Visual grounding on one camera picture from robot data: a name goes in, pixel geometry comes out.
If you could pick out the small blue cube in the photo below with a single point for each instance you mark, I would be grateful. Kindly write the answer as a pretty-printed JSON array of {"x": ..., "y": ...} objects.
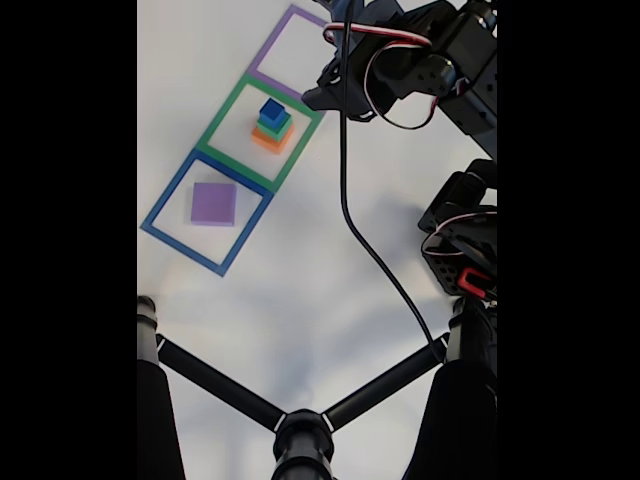
[{"x": 272, "y": 111}]

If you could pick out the green foam block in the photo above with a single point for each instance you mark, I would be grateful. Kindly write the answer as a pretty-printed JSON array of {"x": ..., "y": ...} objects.
[{"x": 275, "y": 132}]

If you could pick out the orange foam block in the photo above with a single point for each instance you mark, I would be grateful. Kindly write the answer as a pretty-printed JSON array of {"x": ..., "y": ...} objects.
[{"x": 270, "y": 143}]

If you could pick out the purple foam block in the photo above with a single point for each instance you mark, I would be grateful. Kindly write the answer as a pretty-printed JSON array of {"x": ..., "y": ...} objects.
[{"x": 213, "y": 204}]

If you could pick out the red clamp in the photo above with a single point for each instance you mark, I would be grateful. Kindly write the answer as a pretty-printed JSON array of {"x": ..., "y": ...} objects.
[{"x": 467, "y": 280}]

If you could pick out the purple square frame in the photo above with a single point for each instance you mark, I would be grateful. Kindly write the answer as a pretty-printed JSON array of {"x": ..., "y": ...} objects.
[{"x": 270, "y": 50}]

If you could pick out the green square frame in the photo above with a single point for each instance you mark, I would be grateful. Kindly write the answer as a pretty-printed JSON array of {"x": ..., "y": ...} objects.
[{"x": 215, "y": 125}]

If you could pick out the blue square frame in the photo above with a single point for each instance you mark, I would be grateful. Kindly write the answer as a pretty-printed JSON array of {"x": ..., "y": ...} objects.
[{"x": 245, "y": 235}]

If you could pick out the black camera tripod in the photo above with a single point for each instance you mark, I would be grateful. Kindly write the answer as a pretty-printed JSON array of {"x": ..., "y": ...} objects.
[{"x": 302, "y": 440}]

